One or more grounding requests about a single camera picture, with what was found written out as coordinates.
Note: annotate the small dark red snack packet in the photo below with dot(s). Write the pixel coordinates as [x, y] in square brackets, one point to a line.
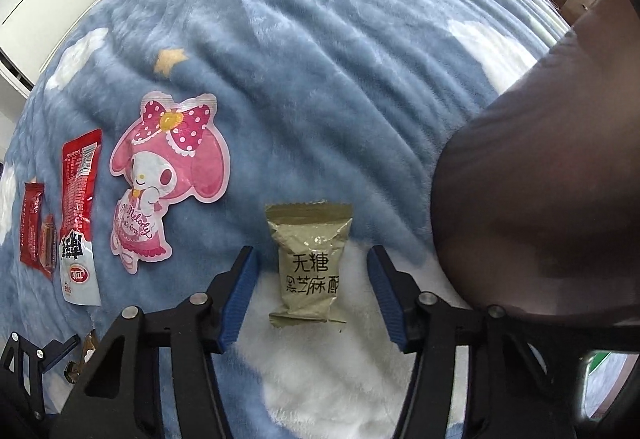
[31, 224]

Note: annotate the olive green snack packet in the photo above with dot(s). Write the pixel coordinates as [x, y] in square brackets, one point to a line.
[310, 269]

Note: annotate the blue cloud printed blanket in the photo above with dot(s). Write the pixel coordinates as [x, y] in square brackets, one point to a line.
[300, 69]

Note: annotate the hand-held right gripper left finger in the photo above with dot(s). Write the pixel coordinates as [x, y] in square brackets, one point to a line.
[239, 306]

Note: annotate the long red white snack packet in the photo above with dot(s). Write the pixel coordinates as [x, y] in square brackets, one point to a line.
[77, 199]

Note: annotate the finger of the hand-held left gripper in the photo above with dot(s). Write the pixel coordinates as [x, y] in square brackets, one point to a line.
[59, 350]

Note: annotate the pink bunny character snack packet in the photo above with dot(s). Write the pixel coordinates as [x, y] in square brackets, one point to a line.
[165, 169]

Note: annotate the red clear-window snack packet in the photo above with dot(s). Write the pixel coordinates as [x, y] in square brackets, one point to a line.
[48, 246]

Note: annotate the person's leg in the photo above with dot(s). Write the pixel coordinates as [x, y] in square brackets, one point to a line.
[540, 169]

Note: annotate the brown foil snack packet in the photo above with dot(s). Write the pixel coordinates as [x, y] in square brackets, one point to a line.
[89, 346]

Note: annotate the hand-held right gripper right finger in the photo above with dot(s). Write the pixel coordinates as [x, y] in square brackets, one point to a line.
[386, 301]

